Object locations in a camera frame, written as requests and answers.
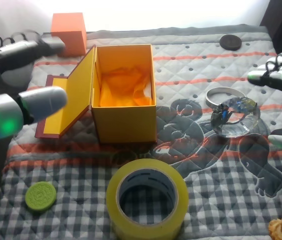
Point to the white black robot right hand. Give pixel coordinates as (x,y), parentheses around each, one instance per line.
(281,77)

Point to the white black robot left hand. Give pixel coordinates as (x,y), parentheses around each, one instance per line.
(43,100)

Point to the yellow gift box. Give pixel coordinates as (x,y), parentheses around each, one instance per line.
(123,122)

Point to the orange cardboard box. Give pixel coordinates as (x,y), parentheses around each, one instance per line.
(68,27)

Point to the dark brown cookie toy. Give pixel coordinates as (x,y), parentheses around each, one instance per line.
(230,42)

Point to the orange tissue paper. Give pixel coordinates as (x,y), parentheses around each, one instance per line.
(123,87)

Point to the green sandwich cookie toy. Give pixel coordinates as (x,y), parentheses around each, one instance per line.
(41,197)

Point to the grey quilt with bear print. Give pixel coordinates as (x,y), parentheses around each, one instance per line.
(221,195)

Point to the yellow tape roll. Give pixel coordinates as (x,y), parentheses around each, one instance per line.
(146,225)

